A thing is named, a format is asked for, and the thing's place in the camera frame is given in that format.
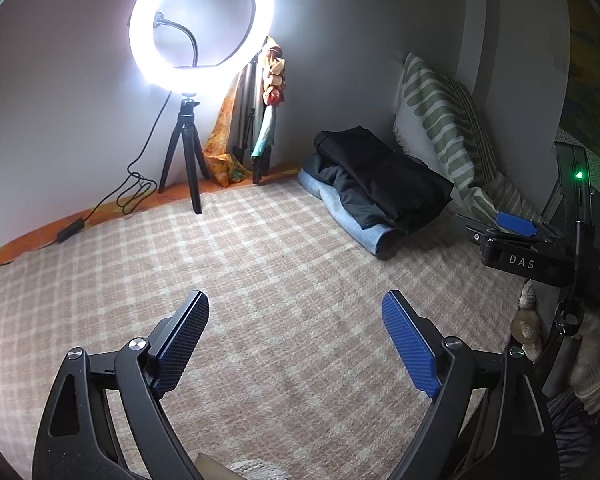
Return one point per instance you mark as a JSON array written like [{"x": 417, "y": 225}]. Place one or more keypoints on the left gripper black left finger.
[{"x": 76, "y": 437}]

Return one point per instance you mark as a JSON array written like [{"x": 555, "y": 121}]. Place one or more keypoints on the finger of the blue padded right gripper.
[{"x": 519, "y": 226}]

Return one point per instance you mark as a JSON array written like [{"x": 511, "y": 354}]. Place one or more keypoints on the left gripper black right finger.
[{"x": 487, "y": 418}]

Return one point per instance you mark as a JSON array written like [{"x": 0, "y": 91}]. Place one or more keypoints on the black pants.
[{"x": 404, "y": 188}]

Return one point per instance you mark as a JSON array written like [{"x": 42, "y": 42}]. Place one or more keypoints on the right gloved hand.
[{"x": 576, "y": 366}]

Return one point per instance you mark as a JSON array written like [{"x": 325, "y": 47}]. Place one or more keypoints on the purple grey striped cloth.
[{"x": 577, "y": 436}]

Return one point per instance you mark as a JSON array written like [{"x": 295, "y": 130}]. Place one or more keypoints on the green white patterned pillow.
[{"x": 437, "y": 123}]

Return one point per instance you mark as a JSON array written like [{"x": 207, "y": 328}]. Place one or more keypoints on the light blue folded jeans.
[{"x": 374, "y": 239}]

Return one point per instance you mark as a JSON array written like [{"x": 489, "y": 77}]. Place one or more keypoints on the checkered beige bed blanket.
[{"x": 294, "y": 367}]

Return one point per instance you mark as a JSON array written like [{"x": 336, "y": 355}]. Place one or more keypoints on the orange bed sheet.
[{"x": 46, "y": 235}]

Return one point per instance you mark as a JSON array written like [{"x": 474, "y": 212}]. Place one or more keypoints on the orange patterned cloth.
[{"x": 224, "y": 167}]

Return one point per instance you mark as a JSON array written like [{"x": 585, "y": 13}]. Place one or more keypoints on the black mini tripod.
[{"x": 185, "y": 131}]

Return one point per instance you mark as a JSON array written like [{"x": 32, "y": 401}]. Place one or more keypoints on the yellow green wall painting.
[{"x": 581, "y": 111}]

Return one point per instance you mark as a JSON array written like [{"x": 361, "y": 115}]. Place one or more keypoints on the white ring light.
[{"x": 196, "y": 46}]

